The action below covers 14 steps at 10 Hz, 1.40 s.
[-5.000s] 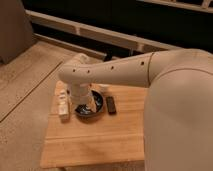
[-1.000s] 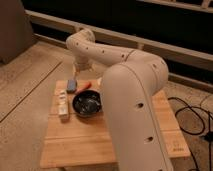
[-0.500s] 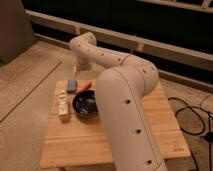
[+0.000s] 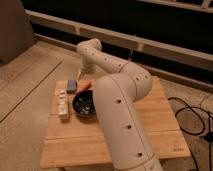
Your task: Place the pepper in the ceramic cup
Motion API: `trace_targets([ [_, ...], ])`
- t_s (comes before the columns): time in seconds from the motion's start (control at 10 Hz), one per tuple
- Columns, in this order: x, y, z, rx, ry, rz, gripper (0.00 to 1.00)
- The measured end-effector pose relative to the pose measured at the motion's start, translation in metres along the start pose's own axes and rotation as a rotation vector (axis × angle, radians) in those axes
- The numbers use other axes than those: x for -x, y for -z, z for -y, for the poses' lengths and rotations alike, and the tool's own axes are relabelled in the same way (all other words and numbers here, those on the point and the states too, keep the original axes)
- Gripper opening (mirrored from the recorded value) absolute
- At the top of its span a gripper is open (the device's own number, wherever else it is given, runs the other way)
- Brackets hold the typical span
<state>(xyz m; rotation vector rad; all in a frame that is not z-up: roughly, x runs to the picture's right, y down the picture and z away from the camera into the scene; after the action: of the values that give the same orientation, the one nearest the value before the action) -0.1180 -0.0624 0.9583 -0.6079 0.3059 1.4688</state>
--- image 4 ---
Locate orange pepper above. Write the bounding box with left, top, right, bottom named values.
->
left=76, top=81, right=92, bottom=93

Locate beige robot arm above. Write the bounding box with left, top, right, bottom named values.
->
left=77, top=39, right=163, bottom=171

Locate dark ceramic cup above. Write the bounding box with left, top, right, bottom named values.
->
left=72, top=90, right=96, bottom=118

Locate dark blue rectangular block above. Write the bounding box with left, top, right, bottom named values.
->
left=66, top=80, right=77, bottom=93

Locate wooden board table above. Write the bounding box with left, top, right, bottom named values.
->
left=40, top=77, right=190, bottom=169

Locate beige couch corner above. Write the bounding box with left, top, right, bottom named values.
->
left=0, top=0, right=36, bottom=64

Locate white shelf rail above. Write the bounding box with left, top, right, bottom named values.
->
left=26, top=10, right=213, bottom=72

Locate black cable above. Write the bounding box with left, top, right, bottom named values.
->
left=167, top=96, right=213, bottom=171

